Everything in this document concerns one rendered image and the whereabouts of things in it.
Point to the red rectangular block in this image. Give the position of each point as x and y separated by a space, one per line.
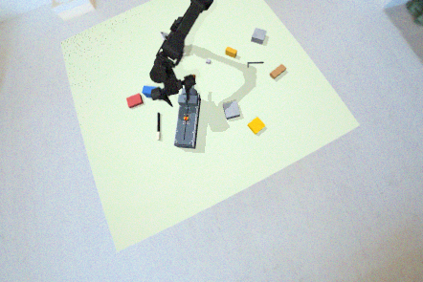
135 100

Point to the yellow square block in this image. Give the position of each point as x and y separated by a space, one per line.
256 125

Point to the small yellow block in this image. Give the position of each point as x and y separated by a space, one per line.
231 52

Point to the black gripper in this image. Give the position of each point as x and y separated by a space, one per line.
159 93

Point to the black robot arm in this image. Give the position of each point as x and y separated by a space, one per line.
173 45

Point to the blue block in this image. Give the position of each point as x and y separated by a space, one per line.
147 91

